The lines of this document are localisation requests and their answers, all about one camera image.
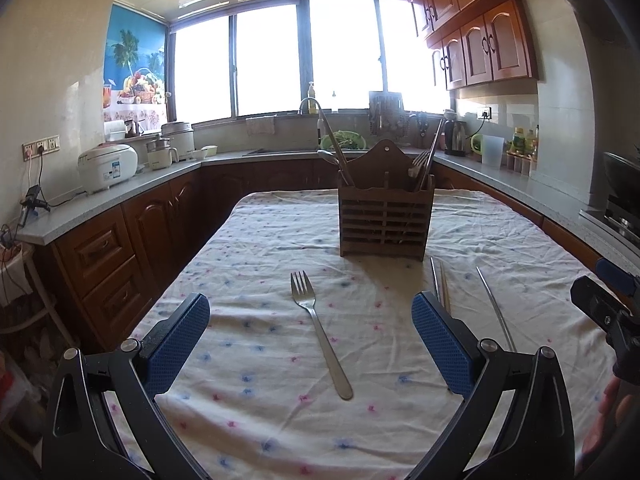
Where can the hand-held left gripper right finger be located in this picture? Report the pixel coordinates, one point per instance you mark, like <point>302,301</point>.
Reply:
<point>442,345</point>

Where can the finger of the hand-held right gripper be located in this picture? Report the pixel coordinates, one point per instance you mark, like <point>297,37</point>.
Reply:
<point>595,300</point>
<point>612,272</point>

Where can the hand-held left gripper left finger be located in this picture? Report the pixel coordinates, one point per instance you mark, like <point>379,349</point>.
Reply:
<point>177,340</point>

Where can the wooden utensil holder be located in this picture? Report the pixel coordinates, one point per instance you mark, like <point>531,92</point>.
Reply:
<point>385,230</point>

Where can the person's right hand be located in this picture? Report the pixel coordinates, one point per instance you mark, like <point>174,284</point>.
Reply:
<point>607,405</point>

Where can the gas stove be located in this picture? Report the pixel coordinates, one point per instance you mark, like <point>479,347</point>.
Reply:
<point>612,222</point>

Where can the black wok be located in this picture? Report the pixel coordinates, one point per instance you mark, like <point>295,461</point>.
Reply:
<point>622,172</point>

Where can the wooden base cabinets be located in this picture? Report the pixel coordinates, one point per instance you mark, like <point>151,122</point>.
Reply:
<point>95,255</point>

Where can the row of spice jars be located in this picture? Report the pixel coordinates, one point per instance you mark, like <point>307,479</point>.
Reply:
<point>520,164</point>

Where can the floral white tablecloth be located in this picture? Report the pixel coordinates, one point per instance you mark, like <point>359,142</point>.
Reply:
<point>280,240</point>

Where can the cooking oil bottle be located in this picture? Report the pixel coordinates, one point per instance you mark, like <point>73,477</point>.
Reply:
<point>532,144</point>

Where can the white stool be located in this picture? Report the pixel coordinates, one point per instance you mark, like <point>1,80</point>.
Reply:
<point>20,280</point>

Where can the translucent plastic pitcher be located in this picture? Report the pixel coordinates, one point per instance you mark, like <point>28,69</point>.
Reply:
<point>492,152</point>

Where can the white rice cooker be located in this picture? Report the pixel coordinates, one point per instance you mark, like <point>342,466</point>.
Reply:
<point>107,167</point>

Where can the green plastic basket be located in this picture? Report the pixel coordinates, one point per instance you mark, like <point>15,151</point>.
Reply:
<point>476,145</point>

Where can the white bowl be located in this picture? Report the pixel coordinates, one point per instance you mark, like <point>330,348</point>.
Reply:
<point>197,154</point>

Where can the small white electric pot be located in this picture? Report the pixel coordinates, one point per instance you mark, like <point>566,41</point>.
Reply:
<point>161,152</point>

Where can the cream plastic container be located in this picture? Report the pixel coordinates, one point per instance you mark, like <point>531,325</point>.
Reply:
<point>210,150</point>

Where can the phone on stand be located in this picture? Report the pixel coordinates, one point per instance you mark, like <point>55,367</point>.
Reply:
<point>32,205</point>

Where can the large white steamer pot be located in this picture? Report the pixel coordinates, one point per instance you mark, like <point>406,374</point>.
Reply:
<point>177,137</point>

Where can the steel electric kettle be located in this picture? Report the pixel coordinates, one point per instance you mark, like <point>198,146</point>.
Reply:
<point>456,137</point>

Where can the kitchen sink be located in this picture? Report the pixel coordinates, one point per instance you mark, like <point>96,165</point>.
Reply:
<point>270,151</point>

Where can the scissors holder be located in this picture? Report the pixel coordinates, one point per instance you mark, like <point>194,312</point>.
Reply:
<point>421,125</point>

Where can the green colander with vegetables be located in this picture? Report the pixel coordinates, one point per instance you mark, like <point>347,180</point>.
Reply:
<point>352,139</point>

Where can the hanging dish towel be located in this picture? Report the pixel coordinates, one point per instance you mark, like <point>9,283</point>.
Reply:
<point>260,125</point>

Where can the metal dish rack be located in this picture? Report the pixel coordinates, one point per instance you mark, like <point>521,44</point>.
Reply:
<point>385,110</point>

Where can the metal faucet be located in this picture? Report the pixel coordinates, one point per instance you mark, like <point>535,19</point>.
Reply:
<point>302,106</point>

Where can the yellow soap bottle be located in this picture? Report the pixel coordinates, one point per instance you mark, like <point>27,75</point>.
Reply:
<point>311,92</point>

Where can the kitchen window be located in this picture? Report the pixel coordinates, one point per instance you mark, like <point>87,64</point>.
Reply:
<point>265,60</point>

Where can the wall socket with plug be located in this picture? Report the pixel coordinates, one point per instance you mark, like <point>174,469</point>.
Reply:
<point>484,112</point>

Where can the triple wall socket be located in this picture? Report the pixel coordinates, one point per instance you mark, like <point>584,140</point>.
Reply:
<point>41,147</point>

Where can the tropical fruit wall poster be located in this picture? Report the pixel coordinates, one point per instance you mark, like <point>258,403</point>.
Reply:
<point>135,60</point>

